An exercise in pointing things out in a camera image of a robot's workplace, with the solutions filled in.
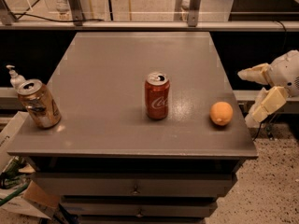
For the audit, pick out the white pump dispenser bottle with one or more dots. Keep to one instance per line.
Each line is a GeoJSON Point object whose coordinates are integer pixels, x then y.
{"type": "Point", "coordinates": [15, 79]}

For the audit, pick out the gold soda can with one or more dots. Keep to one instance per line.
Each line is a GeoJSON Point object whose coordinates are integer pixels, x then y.
{"type": "Point", "coordinates": [38, 101]}

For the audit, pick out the orange fruit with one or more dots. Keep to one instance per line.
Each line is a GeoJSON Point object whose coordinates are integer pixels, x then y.
{"type": "Point", "coordinates": [221, 113]}

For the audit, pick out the metal railing frame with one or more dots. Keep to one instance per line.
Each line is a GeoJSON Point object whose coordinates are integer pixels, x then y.
{"type": "Point", "coordinates": [154, 15]}

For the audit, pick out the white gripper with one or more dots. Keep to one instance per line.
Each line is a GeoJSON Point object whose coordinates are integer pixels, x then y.
{"type": "Point", "coordinates": [287, 73]}

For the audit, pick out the grey drawer cabinet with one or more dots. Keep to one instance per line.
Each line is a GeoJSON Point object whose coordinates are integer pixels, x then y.
{"type": "Point", "coordinates": [112, 164]}

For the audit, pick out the green bottle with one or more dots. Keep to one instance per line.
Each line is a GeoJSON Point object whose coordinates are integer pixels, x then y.
{"type": "Point", "coordinates": [11, 176]}

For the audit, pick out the red coke can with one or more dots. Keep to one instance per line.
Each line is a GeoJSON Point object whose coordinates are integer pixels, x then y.
{"type": "Point", "coordinates": [157, 86]}

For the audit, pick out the white cardboard box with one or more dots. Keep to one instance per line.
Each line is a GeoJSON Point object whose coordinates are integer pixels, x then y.
{"type": "Point", "coordinates": [33, 201]}

